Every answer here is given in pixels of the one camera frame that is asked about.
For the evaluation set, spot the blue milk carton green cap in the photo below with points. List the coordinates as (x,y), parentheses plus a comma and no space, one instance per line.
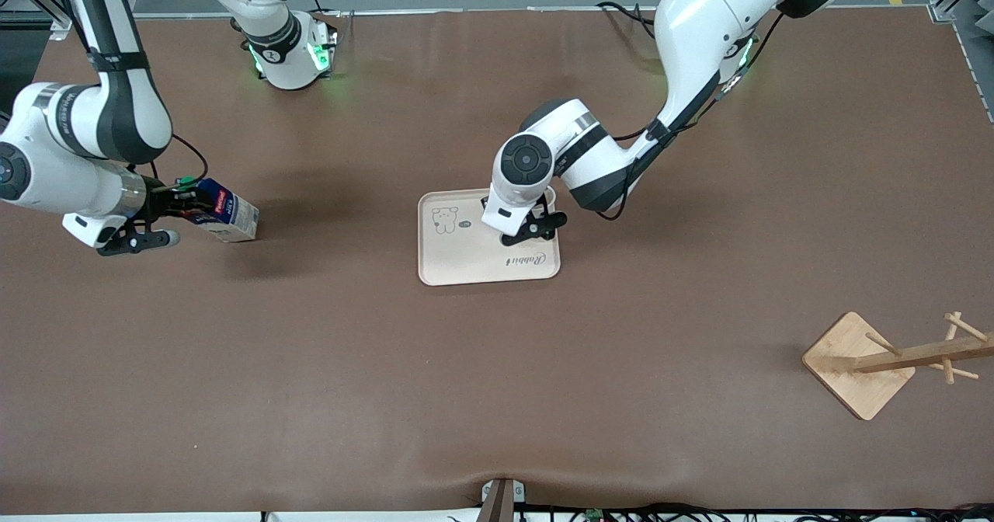
(233,219)

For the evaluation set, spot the cream plastic tray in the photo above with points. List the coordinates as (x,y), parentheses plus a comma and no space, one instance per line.
(458,262)

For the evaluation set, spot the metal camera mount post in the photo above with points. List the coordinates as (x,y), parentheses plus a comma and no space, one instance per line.
(501,502)

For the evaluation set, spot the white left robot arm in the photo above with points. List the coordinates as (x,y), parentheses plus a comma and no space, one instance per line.
(699,25)

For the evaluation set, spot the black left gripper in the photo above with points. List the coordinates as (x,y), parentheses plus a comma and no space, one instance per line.
(543,201)

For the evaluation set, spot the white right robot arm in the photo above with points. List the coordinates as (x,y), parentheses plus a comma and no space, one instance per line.
(116,118)

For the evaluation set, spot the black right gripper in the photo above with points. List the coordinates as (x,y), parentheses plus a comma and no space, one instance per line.
(158,202)

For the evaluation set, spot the small green circuit board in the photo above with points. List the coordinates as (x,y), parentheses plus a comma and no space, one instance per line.
(595,515)

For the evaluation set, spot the wooden mug tree stand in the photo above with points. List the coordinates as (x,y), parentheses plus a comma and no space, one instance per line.
(854,367)

